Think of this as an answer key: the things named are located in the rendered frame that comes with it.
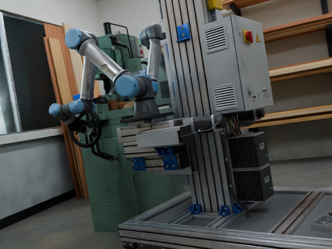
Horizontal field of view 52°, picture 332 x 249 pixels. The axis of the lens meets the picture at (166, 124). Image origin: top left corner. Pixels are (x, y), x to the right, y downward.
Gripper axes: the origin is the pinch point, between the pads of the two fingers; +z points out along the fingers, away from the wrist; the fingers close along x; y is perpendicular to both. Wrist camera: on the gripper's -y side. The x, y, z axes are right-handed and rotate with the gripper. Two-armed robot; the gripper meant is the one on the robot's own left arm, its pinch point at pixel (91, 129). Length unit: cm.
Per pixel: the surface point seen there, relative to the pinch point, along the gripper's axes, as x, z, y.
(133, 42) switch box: 3, 25, -90
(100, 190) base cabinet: -20, 44, 29
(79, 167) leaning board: -123, 123, -22
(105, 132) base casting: -6.8, 22.4, -8.6
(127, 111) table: 14.4, 16.2, -19.3
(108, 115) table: -1.8, 16.6, -18.5
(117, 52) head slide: -4, 16, -76
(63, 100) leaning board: -135, 88, -94
